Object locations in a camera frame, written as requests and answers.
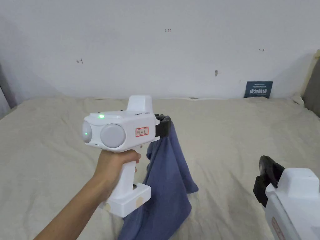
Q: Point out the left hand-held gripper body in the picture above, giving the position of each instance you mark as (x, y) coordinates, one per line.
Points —
(130, 130)

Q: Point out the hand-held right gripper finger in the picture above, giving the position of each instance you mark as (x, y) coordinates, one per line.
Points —
(270, 170)

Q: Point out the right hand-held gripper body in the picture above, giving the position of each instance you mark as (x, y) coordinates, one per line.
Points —
(295, 207)

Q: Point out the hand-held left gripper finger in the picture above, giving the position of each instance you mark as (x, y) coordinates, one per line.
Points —
(165, 118)

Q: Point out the dark blue garment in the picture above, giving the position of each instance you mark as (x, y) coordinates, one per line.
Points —
(165, 185)

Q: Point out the person's left hand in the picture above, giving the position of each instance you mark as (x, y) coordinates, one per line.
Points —
(113, 170)

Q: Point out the dark blue printed card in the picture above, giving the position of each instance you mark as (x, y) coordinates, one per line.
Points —
(258, 90)

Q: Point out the bed with beige sheet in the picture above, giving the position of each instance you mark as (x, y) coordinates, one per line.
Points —
(50, 150)

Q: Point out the padded grey-brown headboard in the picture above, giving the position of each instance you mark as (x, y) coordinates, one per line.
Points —
(312, 95)

